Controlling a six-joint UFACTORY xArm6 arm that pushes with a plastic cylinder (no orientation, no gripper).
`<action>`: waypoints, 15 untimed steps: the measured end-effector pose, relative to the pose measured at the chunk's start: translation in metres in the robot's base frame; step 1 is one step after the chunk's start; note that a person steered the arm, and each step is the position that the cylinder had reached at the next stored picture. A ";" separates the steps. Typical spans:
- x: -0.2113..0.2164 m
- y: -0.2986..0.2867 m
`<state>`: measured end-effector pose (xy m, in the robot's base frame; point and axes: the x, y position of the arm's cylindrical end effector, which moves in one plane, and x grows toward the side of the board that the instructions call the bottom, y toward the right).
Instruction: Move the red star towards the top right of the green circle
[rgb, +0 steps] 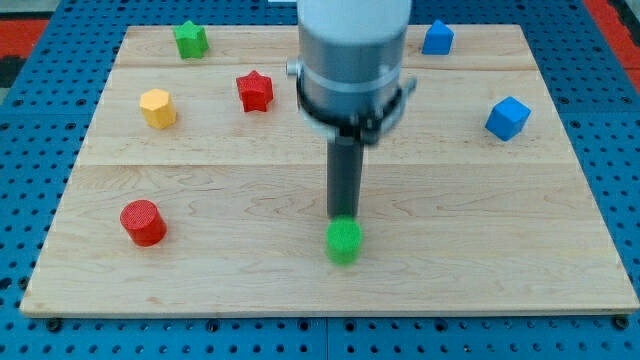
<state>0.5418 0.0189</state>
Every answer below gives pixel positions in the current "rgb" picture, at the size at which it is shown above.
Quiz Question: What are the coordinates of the red cylinder block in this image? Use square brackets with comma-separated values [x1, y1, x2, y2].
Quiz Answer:
[120, 199, 167, 247]

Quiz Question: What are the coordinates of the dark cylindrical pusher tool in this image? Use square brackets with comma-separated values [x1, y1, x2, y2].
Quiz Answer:
[327, 137, 364, 218]

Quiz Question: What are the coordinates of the yellow hexagon block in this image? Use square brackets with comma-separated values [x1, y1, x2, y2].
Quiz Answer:
[139, 89, 177, 129]

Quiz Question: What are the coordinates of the green cylinder block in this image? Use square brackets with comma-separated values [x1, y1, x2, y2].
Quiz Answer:
[326, 216, 363, 265]

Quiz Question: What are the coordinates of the blue cube block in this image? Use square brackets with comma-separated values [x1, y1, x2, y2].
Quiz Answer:
[485, 96, 531, 141]

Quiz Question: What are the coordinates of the wooden board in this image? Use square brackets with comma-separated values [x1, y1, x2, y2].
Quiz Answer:
[20, 25, 639, 319]

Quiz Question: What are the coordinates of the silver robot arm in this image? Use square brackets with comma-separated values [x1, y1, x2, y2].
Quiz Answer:
[287, 0, 416, 145]

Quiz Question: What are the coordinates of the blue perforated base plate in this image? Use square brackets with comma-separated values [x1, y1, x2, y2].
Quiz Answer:
[1, 0, 639, 359]

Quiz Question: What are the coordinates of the green star block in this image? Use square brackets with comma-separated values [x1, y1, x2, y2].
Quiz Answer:
[173, 20, 209, 59]

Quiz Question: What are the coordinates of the red star block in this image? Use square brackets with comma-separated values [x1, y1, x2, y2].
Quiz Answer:
[236, 70, 274, 112]

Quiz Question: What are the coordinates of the blue pentagon block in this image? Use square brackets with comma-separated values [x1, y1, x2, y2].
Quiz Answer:
[422, 19, 455, 55]

